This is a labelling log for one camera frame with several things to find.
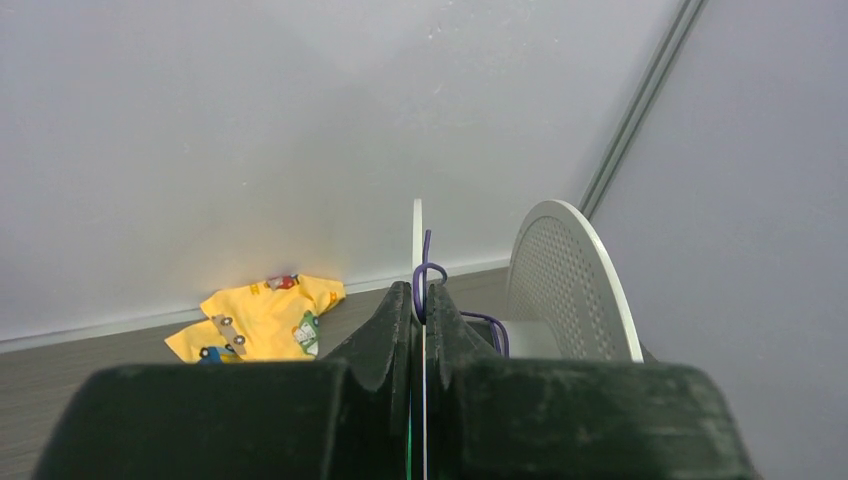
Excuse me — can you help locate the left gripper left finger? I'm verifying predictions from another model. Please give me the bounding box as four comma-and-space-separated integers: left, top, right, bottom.
34, 282, 412, 479

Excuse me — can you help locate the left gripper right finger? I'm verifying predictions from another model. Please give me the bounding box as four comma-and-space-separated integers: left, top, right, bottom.
425, 284, 757, 479

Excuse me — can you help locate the clear plastic cable spool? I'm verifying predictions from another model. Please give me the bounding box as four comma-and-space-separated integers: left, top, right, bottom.
406, 200, 644, 479

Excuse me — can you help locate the thin dark wire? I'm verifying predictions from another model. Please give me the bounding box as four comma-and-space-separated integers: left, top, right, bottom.
411, 229, 511, 360

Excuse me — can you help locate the yellow printed cloth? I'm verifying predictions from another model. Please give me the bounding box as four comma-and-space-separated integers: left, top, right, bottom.
165, 274, 346, 363

